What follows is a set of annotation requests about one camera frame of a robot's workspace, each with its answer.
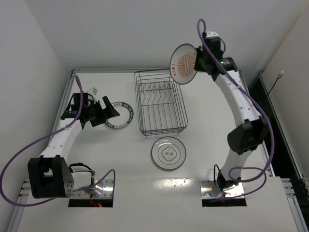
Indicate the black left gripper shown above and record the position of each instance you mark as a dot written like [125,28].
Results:
[97,115]

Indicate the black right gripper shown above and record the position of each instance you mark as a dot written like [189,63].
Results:
[200,63]

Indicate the green rimmed white plate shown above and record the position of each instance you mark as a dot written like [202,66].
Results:
[125,118]

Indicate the orange sunburst pattern plate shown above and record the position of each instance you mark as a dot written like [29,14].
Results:
[182,64]

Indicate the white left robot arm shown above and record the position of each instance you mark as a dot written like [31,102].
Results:
[49,174]

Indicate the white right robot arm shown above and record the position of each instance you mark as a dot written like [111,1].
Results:
[251,127]

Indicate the grey rimmed white plate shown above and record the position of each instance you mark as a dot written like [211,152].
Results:
[168,153]

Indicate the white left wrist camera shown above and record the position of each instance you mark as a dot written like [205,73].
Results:
[93,92]

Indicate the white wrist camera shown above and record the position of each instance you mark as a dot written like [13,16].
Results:
[209,34]
[93,92]

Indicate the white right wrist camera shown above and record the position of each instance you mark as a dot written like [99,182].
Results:
[209,34]

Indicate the metal wire dish rack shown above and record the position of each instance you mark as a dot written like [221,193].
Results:
[160,105]

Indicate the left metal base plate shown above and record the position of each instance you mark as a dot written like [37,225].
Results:
[102,191]

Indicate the metal base plate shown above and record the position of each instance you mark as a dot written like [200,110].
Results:
[102,191]
[209,191]

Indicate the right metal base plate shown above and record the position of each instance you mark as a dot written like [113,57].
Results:
[209,191]

